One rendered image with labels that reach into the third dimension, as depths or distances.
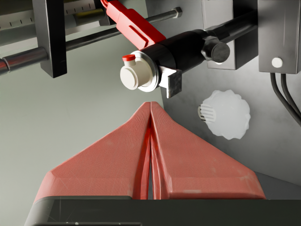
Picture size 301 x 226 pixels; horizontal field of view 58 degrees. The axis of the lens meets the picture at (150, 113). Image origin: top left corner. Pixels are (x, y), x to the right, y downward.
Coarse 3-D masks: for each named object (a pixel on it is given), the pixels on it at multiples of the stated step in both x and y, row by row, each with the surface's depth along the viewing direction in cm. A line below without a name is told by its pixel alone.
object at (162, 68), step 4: (156, 64) 17; (160, 68) 17; (164, 68) 17; (168, 68) 16; (172, 68) 16; (160, 72) 17; (164, 72) 17; (168, 72) 17; (172, 72) 16; (160, 76) 17; (164, 76) 17; (160, 80) 17; (164, 80) 17; (160, 84) 18; (164, 84) 17; (180, 84) 16; (180, 88) 17
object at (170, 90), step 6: (174, 72) 16; (180, 72) 16; (168, 78) 15; (174, 78) 16; (180, 78) 16; (168, 84) 16; (174, 84) 16; (168, 90) 16; (174, 90) 16; (180, 90) 17; (168, 96) 16
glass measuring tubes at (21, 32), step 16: (0, 0) 33; (16, 0) 34; (64, 0) 39; (80, 0) 43; (96, 0) 44; (112, 0) 44; (0, 16) 35; (16, 16) 36; (32, 16) 38; (64, 16) 40; (80, 16) 41; (96, 16) 43; (0, 32) 34; (16, 32) 35; (32, 32) 36; (0, 48) 36; (16, 48) 37
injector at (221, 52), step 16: (240, 16) 26; (256, 16) 27; (192, 32) 20; (208, 32) 22; (224, 32) 23; (240, 32) 25; (144, 48) 18; (160, 48) 18; (176, 48) 18; (192, 48) 19; (208, 48) 19; (224, 48) 19; (160, 64) 17; (176, 64) 18; (192, 64) 20
